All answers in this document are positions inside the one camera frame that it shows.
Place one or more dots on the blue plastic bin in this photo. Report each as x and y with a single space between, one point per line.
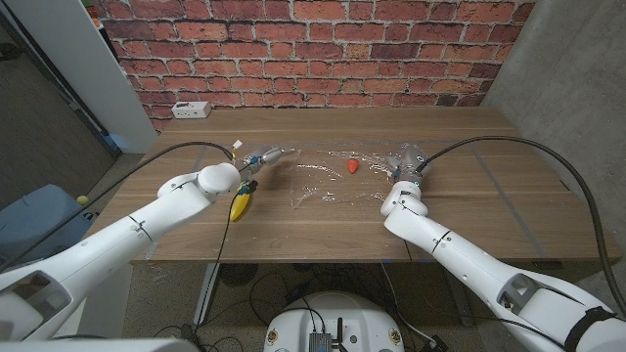
39 215

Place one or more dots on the red brick print backdrop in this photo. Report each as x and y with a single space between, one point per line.
313 49

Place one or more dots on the metal table leg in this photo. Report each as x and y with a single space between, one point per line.
463 313
205 293

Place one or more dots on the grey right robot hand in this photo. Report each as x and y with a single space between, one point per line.
411 163

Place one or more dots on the white robot torso base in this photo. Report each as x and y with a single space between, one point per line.
332 318

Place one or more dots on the yellow toy banana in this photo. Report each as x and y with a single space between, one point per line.
240 206

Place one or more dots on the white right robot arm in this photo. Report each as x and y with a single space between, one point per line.
464 254

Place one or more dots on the white upright panel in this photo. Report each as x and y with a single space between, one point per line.
88 63

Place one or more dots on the small yellow-green ball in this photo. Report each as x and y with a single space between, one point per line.
82 200

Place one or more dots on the white power outlet box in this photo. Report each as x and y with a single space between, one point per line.
191 109

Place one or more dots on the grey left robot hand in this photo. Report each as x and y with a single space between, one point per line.
264 156

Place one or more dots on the red toy strawberry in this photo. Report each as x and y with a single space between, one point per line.
352 166

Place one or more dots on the white flat board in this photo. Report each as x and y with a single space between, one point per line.
107 303

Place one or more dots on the grey box on torso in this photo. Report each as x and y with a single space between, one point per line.
320 343

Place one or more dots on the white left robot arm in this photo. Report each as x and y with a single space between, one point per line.
122 234

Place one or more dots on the black round floor disc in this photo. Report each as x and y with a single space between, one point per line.
237 275

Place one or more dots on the black table control panel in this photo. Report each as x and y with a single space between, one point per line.
548 265

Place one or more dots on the clear plastic wrap sheet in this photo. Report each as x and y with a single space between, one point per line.
323 186

